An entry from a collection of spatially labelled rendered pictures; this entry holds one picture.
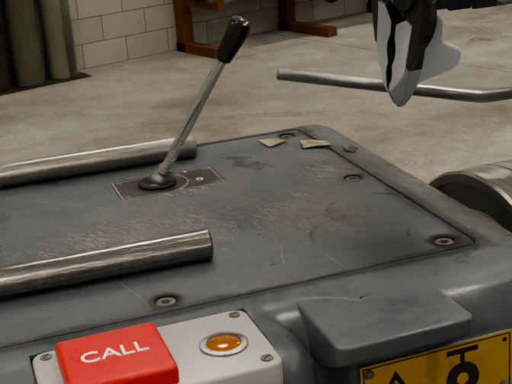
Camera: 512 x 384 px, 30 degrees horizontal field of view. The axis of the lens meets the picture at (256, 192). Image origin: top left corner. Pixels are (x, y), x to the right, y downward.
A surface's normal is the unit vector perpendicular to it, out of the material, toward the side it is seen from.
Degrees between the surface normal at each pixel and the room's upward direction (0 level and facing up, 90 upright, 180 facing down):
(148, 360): 0
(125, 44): 90
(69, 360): 0
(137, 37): 90
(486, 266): 0
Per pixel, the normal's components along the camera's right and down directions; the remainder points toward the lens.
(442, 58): 0.33, 0.56
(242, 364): -0.07, -0.94
